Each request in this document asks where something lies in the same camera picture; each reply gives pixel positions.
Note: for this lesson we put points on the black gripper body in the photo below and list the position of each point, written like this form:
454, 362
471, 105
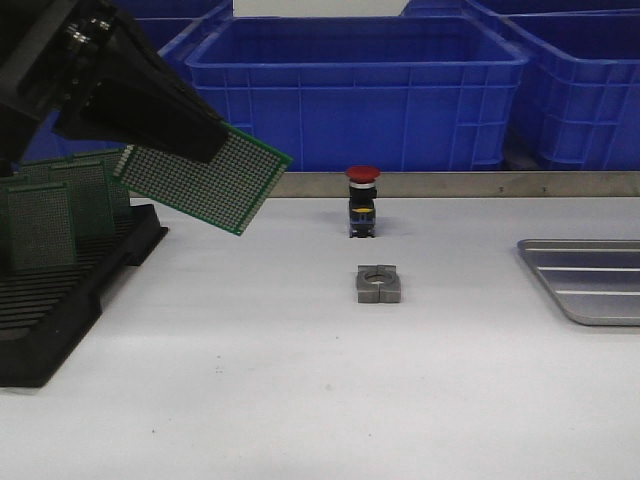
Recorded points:
57, 56

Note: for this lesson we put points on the silver metal tray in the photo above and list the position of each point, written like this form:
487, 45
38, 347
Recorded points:
593, 282

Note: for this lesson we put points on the green perforated board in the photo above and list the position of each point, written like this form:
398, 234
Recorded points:
38, 228
118, 195
90, 201

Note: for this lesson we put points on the right blue plastic crate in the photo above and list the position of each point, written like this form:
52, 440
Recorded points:
577, 107

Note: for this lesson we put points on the blue plastic crate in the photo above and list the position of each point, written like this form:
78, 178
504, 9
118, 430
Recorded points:
405, 94
577, 107
173, 38

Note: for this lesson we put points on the centre blue plastic crate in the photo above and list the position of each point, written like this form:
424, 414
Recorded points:
405, 94

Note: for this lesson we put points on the far left blue crate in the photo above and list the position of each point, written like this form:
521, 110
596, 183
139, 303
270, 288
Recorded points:
175, 9

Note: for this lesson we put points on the black slotted board rack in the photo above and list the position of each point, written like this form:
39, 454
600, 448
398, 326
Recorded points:
46, 313

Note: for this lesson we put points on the left blue plastic crate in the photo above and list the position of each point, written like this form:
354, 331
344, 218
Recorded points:
173, 38

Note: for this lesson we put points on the red emergency stop button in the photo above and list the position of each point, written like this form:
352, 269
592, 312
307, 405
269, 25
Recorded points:
362, 193

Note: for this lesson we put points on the steel table edge rail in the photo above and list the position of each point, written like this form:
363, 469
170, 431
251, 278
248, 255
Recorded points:
484, 184

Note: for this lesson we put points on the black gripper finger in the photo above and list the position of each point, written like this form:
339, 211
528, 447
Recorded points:
127, 93

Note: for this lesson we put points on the grey metal clamp block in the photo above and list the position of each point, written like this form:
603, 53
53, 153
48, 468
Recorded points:
378, 284

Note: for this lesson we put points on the far right blue crate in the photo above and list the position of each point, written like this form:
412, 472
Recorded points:
515, 7

